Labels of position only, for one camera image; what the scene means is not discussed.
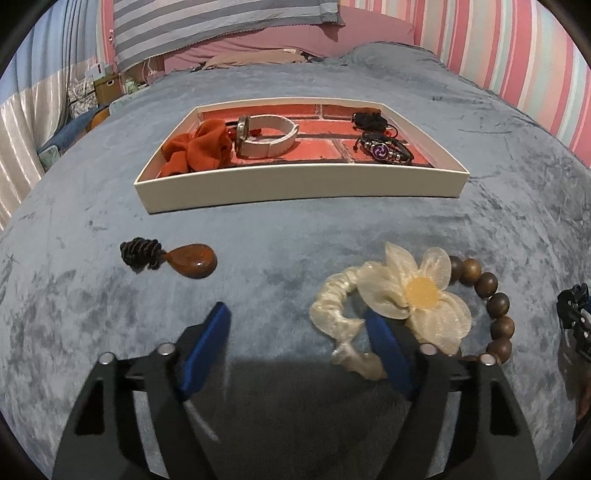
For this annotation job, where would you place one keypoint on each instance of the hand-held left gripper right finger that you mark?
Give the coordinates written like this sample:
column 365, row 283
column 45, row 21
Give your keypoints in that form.
column 388, row 350

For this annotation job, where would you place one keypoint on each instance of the person's right forearm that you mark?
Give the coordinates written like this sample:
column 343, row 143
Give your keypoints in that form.
column 584, row 398

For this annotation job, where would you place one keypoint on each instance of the pink headboard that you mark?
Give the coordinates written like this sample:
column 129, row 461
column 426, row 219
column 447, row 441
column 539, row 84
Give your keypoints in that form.
column 277, row 39

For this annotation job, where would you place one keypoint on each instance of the orange scrunchie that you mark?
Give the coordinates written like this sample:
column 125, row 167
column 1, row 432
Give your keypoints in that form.
column 203, row 147

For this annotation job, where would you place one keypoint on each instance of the small wooden box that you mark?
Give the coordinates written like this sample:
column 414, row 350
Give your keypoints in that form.
column 108, row 87

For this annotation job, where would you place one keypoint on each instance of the beige pillow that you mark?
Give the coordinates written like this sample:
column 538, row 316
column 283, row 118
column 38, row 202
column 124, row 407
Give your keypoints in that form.
column 258, row 57

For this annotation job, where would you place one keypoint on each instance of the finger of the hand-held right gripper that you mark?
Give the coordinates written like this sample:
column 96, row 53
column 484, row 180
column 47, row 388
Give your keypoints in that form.
column 572, row 302

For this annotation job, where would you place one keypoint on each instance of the blue and white curtain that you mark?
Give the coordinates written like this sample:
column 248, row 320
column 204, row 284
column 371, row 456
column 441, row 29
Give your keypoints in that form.
column 27, row 115

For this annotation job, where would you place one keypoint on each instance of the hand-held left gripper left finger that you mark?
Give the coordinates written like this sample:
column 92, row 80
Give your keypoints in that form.
column 205, row 350

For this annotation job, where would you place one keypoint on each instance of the brown teardrop pendant with knot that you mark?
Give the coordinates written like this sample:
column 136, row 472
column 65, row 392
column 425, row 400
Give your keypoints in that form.
column 194, row 261

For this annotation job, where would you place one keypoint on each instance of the floral storage box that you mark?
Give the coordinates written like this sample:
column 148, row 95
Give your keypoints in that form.
column 83, row 99

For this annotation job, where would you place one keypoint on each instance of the cream flower scrunchie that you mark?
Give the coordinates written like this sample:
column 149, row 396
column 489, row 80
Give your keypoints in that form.
column 421, row 291

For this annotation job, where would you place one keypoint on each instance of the orange-brown cabinet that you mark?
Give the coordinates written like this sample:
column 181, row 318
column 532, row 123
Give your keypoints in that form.
column 100, row 119

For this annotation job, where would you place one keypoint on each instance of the blue cushioned bench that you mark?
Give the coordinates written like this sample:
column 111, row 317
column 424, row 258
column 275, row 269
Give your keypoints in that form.
column 69, row 136

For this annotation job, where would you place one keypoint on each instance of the grey striped hanging cloth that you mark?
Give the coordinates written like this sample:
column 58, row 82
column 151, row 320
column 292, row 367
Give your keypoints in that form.
column 184, row 27

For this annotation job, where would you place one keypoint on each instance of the beige tray with brick lining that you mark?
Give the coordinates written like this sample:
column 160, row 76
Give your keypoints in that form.
column 300, row 184

